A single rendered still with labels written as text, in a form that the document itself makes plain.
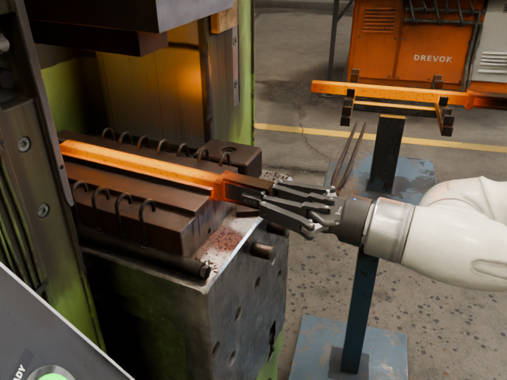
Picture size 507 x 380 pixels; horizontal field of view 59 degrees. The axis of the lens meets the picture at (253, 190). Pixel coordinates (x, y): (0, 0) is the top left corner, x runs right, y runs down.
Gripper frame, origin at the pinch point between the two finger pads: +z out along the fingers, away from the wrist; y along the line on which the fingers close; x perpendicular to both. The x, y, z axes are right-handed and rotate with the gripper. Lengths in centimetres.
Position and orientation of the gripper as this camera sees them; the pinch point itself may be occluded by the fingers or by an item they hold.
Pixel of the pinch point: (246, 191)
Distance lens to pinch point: 75.1
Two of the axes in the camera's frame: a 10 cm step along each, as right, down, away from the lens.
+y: 4.1, -4.8, 7.8
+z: -9.1, -2.5, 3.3
